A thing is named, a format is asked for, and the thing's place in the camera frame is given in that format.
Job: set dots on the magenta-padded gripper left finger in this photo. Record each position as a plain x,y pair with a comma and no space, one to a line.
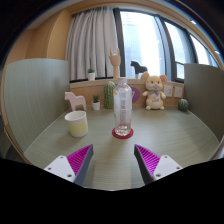
71,165

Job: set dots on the dark horse figurine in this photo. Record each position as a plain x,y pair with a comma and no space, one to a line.
138,68

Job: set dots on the white wall socket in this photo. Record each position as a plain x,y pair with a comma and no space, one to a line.
168,91
178,92

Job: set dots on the round green cactus ornament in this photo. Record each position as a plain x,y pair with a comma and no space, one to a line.
183,105

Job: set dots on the pale yellow paper cup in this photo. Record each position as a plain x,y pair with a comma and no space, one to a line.
77,126

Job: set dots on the plush mouse toy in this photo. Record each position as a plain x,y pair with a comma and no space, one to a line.
154,93

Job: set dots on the flat round red coaster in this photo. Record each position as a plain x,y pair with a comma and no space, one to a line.
115,135

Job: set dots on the tall green cactus ornament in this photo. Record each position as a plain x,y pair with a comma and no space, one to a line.
109,95

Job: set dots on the clear plastic water bottle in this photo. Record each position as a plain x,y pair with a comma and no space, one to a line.
122,106

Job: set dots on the grey-white curtain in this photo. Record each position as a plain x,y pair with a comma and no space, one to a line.
90,43

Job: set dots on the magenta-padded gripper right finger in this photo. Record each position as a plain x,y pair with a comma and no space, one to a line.
155,164

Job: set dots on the grey-green desk partition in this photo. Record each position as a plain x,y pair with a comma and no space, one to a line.
206,96
33,100

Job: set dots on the ceiling light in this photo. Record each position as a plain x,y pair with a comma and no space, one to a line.
193,22

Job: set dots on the wooden hand figure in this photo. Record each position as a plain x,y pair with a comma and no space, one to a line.
115,65

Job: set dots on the small plant in white pot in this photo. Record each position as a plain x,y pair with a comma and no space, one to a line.
96,106
91,76

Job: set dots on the pink horse figurine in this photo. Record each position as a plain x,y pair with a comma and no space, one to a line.
75,100

